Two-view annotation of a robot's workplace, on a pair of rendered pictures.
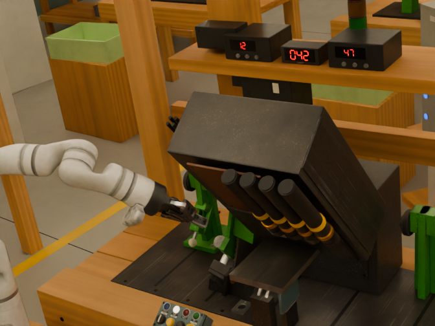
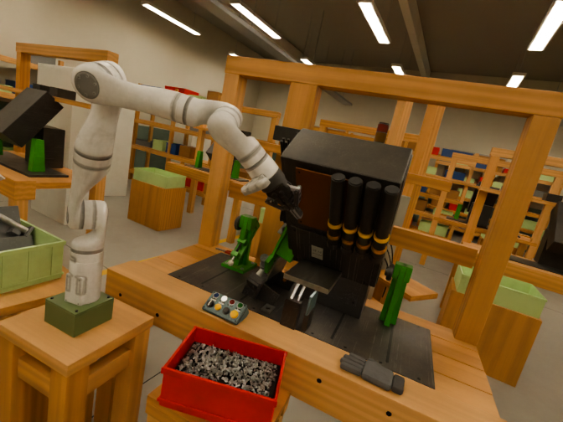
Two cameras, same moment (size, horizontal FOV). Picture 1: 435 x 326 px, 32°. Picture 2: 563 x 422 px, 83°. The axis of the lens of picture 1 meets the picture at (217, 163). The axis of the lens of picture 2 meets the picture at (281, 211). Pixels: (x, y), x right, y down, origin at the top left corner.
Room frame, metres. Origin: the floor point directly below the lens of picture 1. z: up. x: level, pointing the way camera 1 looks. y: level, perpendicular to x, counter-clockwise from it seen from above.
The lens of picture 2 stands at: (0.67, 0.36, 1.55)
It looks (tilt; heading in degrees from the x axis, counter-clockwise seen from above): 12 degrees down; 343
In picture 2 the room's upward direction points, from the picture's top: 12 degrees clockwise
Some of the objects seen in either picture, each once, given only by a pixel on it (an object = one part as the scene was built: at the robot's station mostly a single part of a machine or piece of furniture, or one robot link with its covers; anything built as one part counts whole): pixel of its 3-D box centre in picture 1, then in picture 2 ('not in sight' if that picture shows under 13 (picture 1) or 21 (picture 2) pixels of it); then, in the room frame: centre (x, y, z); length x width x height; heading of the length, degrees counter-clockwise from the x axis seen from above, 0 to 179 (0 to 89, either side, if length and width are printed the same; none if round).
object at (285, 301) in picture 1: (289, 303); (310, 309); (1.68, -0.14, 0.97); 0.10 x 0.02 x 0.14; 142
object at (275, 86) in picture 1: (277, 94); not in sight; (2.09, -0.21, 1.42); 0.17 x 0.12 x 0.15; 52
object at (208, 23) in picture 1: (222, 35); (290, 136); (2.21, -0.07, 1.59); 0.15 x 0.07 x 0.07; 52
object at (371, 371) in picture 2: not in sight; (371, 370); (1.43, -0.28, 0.91); 0.20 x 0.11 x 0.03; 50
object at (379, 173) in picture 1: (340, 220); (338, 265); (1.90, -0.34, 1.07); 0.30 x 0.18 x 0.34; 52
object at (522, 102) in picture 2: not in sight; (367, 83); (2.10, -0.35, 1.89); 1.50 x 0.09 x 0.09; 52
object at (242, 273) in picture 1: (292, 247); (321, 269); (1.73, -0.17, 1.11); 0.39 x 0.16 x 0.03; 142
